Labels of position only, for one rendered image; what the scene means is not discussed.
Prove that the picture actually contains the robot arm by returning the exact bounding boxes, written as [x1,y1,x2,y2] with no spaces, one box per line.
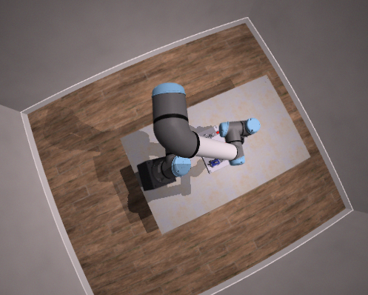
[151,82,261,183]

